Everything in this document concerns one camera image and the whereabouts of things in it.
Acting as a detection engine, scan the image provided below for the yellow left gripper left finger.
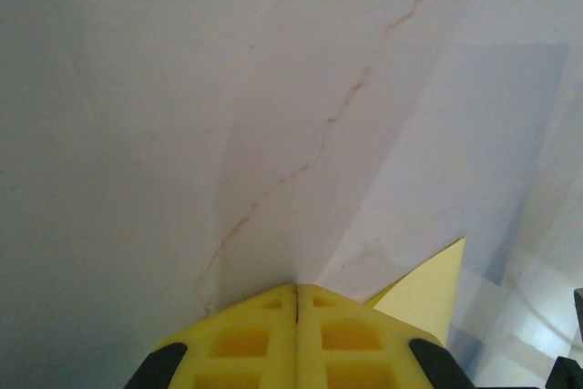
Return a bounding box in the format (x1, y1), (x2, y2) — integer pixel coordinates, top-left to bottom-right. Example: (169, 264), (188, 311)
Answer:
(122, 282), (300, 389)

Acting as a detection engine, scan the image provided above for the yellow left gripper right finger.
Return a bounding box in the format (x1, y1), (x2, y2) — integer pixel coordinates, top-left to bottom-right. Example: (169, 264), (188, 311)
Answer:
(296, 282), (475, 389)

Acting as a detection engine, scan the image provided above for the yellow paper sheet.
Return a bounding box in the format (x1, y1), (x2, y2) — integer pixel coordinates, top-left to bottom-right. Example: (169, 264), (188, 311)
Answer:
(366, 236), (466, 347)

